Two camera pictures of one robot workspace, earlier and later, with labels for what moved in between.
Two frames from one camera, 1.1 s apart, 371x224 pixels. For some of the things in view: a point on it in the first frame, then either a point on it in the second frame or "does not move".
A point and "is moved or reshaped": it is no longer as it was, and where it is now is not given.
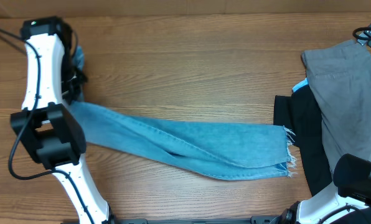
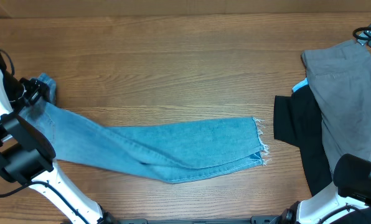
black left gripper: x=67 y=93 -> x=37 y=88
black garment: x=299 y=114 does not move
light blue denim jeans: x=224 y=151 is moved or reshaped
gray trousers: x=351 y=90 does not move
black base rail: x=284 y=219 does not move
